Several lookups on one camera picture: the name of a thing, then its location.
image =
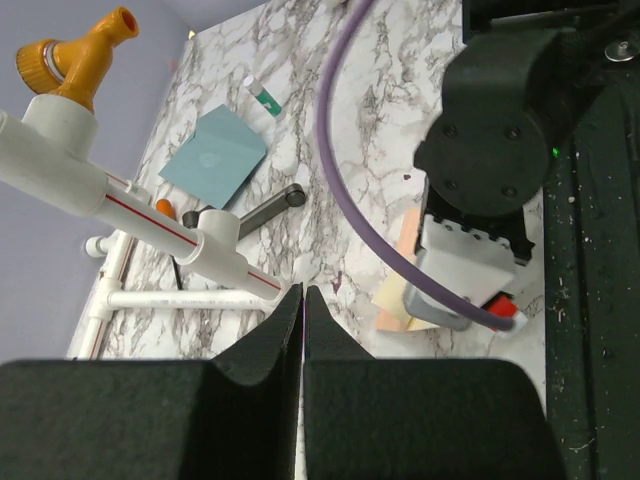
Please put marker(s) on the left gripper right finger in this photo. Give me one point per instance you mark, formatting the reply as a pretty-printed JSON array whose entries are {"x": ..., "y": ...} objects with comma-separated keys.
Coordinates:
[{"x": 369, "y": 418}]

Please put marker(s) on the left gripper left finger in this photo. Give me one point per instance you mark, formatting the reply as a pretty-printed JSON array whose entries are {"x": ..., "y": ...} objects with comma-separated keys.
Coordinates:
[{"x": 230, "y": 417}]

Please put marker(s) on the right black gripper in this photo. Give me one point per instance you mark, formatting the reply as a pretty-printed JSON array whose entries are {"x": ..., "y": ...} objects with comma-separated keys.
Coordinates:
[{"x": 510, "y": 227}]

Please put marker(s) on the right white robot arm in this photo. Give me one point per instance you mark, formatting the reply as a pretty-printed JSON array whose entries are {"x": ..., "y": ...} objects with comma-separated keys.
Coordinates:
[{"x": 527, "y": 74}]

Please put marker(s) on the grey metal rod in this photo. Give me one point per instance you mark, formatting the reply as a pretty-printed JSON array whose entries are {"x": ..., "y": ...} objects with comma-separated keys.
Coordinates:
[{"x": 270, "y": 207}]

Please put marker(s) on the green white glue stick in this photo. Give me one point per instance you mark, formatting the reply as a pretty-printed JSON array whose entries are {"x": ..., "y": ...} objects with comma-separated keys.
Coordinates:
[{"x": 266, "y": 100}]

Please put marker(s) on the orange plastic faucet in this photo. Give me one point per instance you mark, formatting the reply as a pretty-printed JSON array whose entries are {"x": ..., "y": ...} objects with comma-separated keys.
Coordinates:
[{"x": 75, "y": 69}]

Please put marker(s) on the black metal base rail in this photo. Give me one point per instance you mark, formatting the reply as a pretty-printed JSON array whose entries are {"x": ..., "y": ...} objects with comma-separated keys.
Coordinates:
[{"x": 591, "y": 250}]

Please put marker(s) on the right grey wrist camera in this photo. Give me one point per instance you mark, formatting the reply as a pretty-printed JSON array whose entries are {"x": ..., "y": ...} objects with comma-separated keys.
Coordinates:
[{"x": 470, "y": 264}]

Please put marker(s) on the white pvc pipe frame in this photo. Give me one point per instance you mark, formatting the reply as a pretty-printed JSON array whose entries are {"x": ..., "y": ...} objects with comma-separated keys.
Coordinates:
[{"x": 45, "y": 154}]

